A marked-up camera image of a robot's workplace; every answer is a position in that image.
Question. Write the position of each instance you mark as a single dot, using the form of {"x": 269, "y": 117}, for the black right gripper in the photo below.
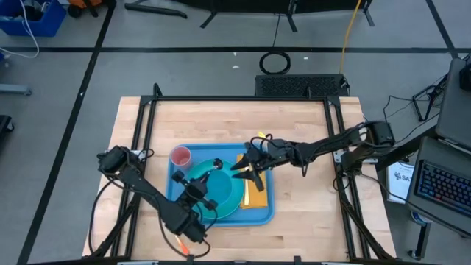
{"x": 276, "y": 154}

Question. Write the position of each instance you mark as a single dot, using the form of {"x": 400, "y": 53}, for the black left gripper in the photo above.
{"x": 197, "y": 191}

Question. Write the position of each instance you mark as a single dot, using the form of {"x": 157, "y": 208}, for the blue plastic serving tray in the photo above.
{"x": 206, "y": 151}

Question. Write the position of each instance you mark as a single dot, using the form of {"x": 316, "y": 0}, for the pink plastic cup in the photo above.
{"x": 181, "y": 156}

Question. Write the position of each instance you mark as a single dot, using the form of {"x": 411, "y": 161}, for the yellow cloth napkin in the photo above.
{"x": 259, "y": 200}

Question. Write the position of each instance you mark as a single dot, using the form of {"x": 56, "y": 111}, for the teal round plate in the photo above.
{"x": 235, "y": 204}

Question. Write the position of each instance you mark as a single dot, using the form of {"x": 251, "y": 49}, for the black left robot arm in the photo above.
{"x": 147, "y": 187}

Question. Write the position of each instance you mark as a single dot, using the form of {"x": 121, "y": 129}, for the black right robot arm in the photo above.
{"x": 331, "y": 145}

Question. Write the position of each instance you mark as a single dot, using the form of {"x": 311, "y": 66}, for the white paper sign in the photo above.
{"x": 399, "y": 184}

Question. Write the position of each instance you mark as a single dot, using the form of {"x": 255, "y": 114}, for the black partition panel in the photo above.
{"x": 331, "y": 4}
{"x": 239, "y": 4}

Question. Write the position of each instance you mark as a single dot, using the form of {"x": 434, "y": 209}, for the black cart leg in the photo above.
{"x": 423, "y": 235}

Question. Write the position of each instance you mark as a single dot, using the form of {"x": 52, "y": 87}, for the laptop with lit keyboard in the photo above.
{"x": 441, "y": 184}

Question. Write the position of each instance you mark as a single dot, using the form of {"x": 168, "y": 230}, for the black cart edge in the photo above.
{"x": 4, "y": 127}

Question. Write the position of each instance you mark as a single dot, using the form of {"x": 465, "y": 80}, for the orange and black tool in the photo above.
{"x": 84, "y": 3}

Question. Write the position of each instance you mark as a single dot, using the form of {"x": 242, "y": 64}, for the grey closed laptop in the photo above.
{"x": 454, "y": 110}

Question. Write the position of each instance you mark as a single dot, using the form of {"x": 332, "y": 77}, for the blue storage bin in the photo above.
{"x": 40, "y": 25}

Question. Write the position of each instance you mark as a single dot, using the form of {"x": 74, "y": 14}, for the black box device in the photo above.
{"x": 466, "y": 77}

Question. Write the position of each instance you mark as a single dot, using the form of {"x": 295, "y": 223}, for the black table frame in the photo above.
{"x": 235, "y": 98}

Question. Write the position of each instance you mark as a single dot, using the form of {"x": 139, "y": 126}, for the grey floor bracket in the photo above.
{"x": 14, "y": 89}

